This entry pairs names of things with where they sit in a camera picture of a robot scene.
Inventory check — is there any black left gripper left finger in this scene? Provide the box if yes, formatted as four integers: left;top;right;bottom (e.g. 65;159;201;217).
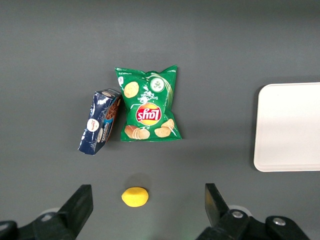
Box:
0;184;94;240

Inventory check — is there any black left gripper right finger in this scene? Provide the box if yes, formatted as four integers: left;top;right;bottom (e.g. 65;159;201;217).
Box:
195;183;311;240

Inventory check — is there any white plastic tray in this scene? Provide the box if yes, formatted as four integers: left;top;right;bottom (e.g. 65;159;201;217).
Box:
253;82;320;173

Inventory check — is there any yellow lemon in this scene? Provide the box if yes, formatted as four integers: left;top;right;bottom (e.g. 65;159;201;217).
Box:
121;186;150;208

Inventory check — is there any blue cookie box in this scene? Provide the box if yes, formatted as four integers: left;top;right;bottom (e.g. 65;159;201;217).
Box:
77;88;123;156

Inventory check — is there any green Lays chips bag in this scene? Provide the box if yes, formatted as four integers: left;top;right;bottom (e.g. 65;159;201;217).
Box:
114;64;182;142

